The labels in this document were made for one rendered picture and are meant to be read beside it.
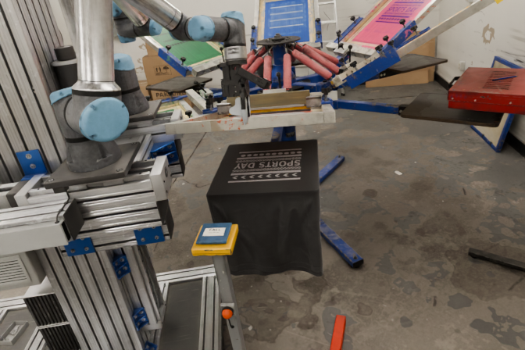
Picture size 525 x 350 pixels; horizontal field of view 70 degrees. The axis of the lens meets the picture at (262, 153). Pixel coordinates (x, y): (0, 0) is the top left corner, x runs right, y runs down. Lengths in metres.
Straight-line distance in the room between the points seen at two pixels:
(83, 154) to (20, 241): 0.28
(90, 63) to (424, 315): 1.97
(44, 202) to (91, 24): 0.55
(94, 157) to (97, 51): 0.31
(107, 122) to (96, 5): 0.27
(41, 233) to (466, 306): 2.03
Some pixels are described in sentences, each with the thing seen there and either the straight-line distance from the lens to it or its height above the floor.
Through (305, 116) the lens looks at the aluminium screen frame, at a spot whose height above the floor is 1.27.
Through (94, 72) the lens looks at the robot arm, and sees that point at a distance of 1.01.
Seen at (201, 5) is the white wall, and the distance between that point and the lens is 6.09.
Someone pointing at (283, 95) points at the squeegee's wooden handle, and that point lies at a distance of 1.83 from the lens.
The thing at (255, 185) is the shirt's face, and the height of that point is 0.95.
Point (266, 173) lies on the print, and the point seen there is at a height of 0.95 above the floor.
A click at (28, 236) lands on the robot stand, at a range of 1.21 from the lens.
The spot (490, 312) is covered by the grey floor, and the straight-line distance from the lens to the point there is 2.41.
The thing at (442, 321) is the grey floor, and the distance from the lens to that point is 2.30.
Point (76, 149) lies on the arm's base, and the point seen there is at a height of 1.32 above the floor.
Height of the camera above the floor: 1.70
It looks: 25 degrees down
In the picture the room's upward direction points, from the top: 8 degrees counter-clockwise
